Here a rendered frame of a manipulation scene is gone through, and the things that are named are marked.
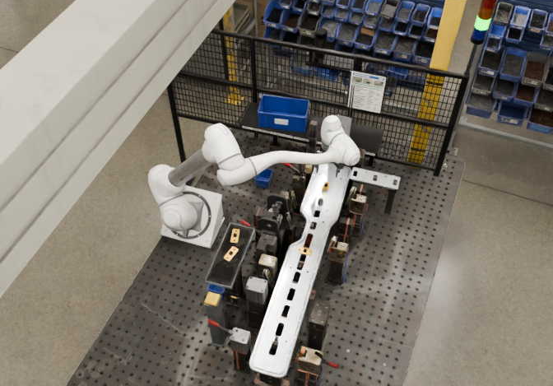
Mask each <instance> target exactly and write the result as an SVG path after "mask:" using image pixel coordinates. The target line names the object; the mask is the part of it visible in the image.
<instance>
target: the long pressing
mask: <svg viewBox="0 0 553 386"><path fill-rule="evenodd" d="M316 170H317V168H315V166H314V170H313V173H312V174H311V177H310V180H309V184H308V187H307V189H306V191H305V194H304V198H303V201H302V203H301V206H300V214H301V215H302V216H303V218H304V219H305V220H306V224H305V227H304V231H303V234H302V236H301V239H300V240H298V241H296V242H294V243H293V244H291V245H290V246H289V247H288V250H287V252H286V256H285V259H284V261H283V264H282V266H281V270H280V273H279V276H278V278H277V281H276V285H275V287H274V290H273V292H272V297H271V299H270V302H269V304H268V307H267V311H266V313H265V316H264V319H263V323H262V325H261V328H260V330H259V333H258V337H257V340H256V342H255V345H254V348H253V351H252V354H251V356H250V359H249V367H250V369H251V370H253V371H256V372H258V373H261V374H266V375H270V376H272V377H275V378H282V377H284V376H285V375H286V374H287V371H288V368H289V365H290V360H291V357H292V355H293V351H294V349H295V344H296V341H297V338H298V335H299V332H300V327H301V324H302V322H303V318H304V314H305V310H306V308H307V305H308V302H309V297H310V294H311V291H312V289H313V285H314V281H315V277H316V275H317V271H318V267H319V264H320V261H321V258H322V255H323V251H324V247H325V244H326V242H327V238H328V234H329V231H330V228H331V227H332V226H333V225H334V224H335V222H336V221H337V219H338V217H339V214H340V210H341V208H342V203H343V200H344V197H345V194H346V189H347V186H348V183H349V180H350V176H351V168H350V167H348V166H345V165H344V168H343V170H340V173H338V176H337V178H336V172H337V167H336V166H335V165H334V163H327V164H322V165H319V168H318V173H317V174H316ZM324 181H326V182H329V183H330V185H329V188H328V191H326V190H322V186H323V183H324ZM319 198H323V205H322V206H319V205H318V199H319ZM326 210H327V211H326ZM315 211H320V215H319V217H318V218H317V217H314V213H315ZM323 221H324V222H323ZM312 222H315V223H317V225H316V227H315V230H311V229H310V226H311V223H312ZM308 234H311V235H313V238H312V240H311V243H310V246H309V249H312V250H313V254H312V256H310V255H307V254H306V259H305V261H304V266H303V269H302V270H298V269H297V266H298V263H299V260H300V256H301V254H302V253H297V249H298V247H304V244H305V241H306V238H307V235H308ZM290 267H291V268H290ZM296 272H300V279H299V281H298V283H297V284H295V283H293V282H292V281H293V278H294V275H295V273H296ZM290 288H293V289H295V294H294V297H293V300H288V299H287V296H288V294H289V291H290ZM279 300H280V301H279ZM285 305H288V306H290V310H289V313H288V315H287V318H286V319H285V318H282V316H281V314H282V311H283V309H284V306H285ZM279 323H283V324H284V325H285V326H284V328H283V331H282V334H281V336H280V337H279V341H274V339H275V336H276V331H277V327H278V324H279ZM267 336H268V337H267ZM273 342H278V347H277V349H276V354H275V355H274V356H272V355H269V351H270V349H271V346H272V343H273Z"/></svg>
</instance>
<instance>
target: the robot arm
mask: <svg viewBox="0 0 553 386"><path fill-rule="evenodd" d="M204 137H205V141H204V143H203V145H202V148H201V149H200V150H198V151H197V152H195V153H194V154H193V155H191V156H190V157H189V158H188V159H187V160H185V161H184V162H183V163H181V164H180V165H178V166H177V167H176V168H173V167H169V166H168V165H157V166H155V167H154V168H152V169H151V170H150V172H149V174H148V183H149V186H150V188H151V191H152V194H153V196H154V198H155V200H156V202H157V203H158V205H159V207H160V213H161V220H162V222H163V224H164V225H165V227H166V228H168V229H170V230H173V231H183V237H188V232H189V230H195V231H197V232H200V231H201V230H202V227H201V222H202V208H203V206H204V203H203V202H190V201H187V200H186V198H185V197H184V195H183V193H182V192H183V190H184V187H185V184H186V182H188V181H189V180H190V179H191V178H193V177H194V176H196V175H197V174H199V173H201V172H202V171H203V170H205V169H206V168H207V167H209V166H210V165H212V164H213V163H217V164H218V166H219V170H218V171H217V179H218V180H219V182H220V183H221V184H222V185H225V186H230V185H236V184H241V183H243V182H245V181H247V180H249V179H251V178H252V177H254V176H256V175H258V174H259V173H261V172H262V171H264V170H265V169H266V168H268V167H269V166H271V165H274V164H277V163H296V164H310V165H315V168H317V170H316V174H317V173H318V168H319V165H322V164H327V163H330V162H333V163H334V165H335V166H336V167H337V172H336V178H337V176H338V173H340V170H343V168H344V165H343V164H345V165H350V166H352V165H355V164H356V163H357V162H358V161H359V160H360V151H359V149H358V147H357V146H356V144H355V143H354V142H353V141H352V140H351V139H350V138H349V137H348V136H347V135H346V134H345V132H344V130H343V128H342V125H341V122H340V120H339V118H338V117H337V116H335V115H330V116H327V117H326V118H325V119H324V121H323V124H322V127H321V138H322V149H323V150H322V151H319V150H317V153H316V154H310V153H302V152H293V151H273V152H268V153H265V154H262V155H259V156H252V157H249V158H246V159H244V158H243V156H242V154H241V152H240V149H239V146H238V144H237V142H236V140H235V138H234V136H233V134H232V133H231V131H230V130H229V129H228V128H227V127H226V126H225V125H224V124H221V123H218V124H215V125H212V126H210V127H209V128H207V130H206V131H205V135H204Z"/></svg>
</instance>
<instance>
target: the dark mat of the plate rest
mask: <svg viewBox="0 0 553 386"><path fill-rule="evenodd" d="M233 229H238V230H239V239H238V243H231V242H230V240H231V235H232V230H233ZM252 233H253V230H252V229H249V228H245V227H242V226H236V225H232V224H230V227H229V229H228V230H227V233H226V235H225V238H224V240H223V242H222V245H221V247H220V249H219V252H218V254H217V256H216V259H215V261H214V263H213V265H212V267H211V271H210V272H209V274H208V277H207V279H206V281H211V282H215V283H218V284H222V285H224V286H231V284H232V282H233V280H234V278H235V274H236V272H237V270H238V267H239V264H240V262H241V259H242V257H243V255H244V251H245V250H246V247H247V245H248V242H249V239H250V237H251V234H252ZM233 246H234V247H236V248H237V249H238V252H237V253H236V254H235V256H234V257H233V258H232V259H231V260H230V261H227V260H226V259H224V257H225V255H226V254H227V253H228V251H229V250H230V249H231V248H232V247H233Z"/></svg>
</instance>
